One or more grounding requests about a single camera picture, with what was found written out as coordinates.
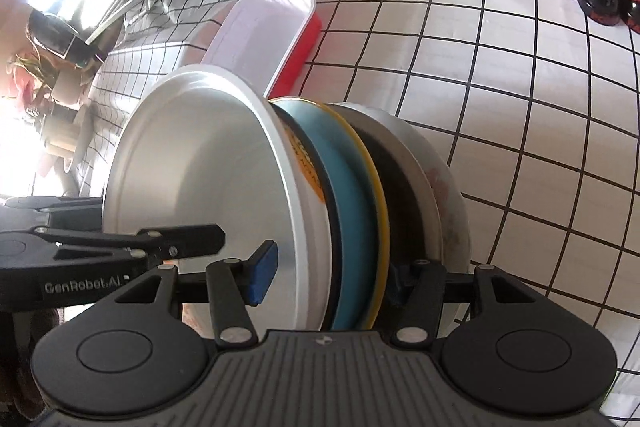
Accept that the black checked white tablecloth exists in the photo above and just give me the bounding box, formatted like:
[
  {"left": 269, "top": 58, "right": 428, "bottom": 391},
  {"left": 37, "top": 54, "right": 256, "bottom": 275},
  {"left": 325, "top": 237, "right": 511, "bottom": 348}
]
[{"left": 65, "top": 0, "right": 640, "bottom": 413}]

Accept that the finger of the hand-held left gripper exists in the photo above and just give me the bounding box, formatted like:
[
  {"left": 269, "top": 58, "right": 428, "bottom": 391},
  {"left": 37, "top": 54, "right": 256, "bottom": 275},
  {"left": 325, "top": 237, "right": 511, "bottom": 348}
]
[
  {"left": 2, "top": 195, "right": 107, "bottom": 229},
  {"left": 0, "top": 223, "right": 227, "bottom": 264}
]

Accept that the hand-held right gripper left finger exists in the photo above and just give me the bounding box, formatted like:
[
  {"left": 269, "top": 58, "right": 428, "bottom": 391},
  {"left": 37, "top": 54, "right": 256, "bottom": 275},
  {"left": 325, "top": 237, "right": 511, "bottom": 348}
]
[{"left": 115, "top": 240, "right": 279, "bottom": 344}]

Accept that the large white plastic bowl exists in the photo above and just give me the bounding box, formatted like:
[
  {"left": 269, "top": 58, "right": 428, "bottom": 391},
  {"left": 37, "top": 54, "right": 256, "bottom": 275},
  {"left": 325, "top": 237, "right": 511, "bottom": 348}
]
[{"left": 101, "top": 63, "right": 334, "bottom": 334}]

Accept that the potted plant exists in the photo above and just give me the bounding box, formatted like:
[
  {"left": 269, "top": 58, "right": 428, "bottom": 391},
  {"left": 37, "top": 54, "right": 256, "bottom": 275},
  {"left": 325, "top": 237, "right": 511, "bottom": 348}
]
[{"left": 6, "top": 49, "right": 66, "bottom": 118}]

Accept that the translucent lidded plastic container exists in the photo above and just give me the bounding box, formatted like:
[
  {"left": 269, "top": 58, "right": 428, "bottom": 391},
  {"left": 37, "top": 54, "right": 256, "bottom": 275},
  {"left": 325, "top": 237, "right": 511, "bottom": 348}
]
[{"left": 201, "top": 0, "right": 324, "bottom": 101}]

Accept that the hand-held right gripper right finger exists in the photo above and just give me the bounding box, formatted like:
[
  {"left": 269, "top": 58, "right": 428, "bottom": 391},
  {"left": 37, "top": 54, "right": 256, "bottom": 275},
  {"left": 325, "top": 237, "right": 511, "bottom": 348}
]
[{"left": 391, "top": 259, "right": 539, "bottom": 344}]

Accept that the grey plate dark rim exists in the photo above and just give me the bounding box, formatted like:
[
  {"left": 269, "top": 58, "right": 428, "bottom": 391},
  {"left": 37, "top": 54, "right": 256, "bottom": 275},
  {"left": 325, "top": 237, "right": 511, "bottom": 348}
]
[{"left": 327, "top": 102, "right": 445, "bottom": 269}]

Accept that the blue plate yellow rim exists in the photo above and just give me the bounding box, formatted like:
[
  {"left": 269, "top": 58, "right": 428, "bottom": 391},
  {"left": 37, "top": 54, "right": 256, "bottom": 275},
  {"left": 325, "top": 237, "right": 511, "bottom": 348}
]
[{"left": 272, "top": 96, "right": 392, "bottom": 331}]

